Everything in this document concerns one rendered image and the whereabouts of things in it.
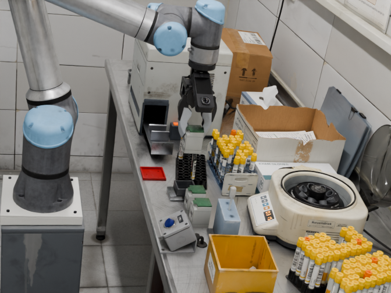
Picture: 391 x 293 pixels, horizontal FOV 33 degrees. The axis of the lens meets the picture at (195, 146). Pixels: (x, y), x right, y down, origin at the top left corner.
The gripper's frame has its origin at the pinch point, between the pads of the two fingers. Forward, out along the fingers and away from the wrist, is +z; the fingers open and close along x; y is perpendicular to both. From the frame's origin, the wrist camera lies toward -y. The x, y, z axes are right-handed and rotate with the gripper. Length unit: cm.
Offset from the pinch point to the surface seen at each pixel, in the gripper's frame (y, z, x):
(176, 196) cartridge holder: -2.7, 17.7, 2.9
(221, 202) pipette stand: -19.5, 9.1, -4.2
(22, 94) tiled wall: 169, 62, 43
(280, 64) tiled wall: 86, 9, -57
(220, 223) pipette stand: -24.1, 12.3, -3.3
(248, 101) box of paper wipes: 58, 14, -36
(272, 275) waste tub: -47.1, 10.5, -8.7
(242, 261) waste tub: -34.2, 16.2, -6.8
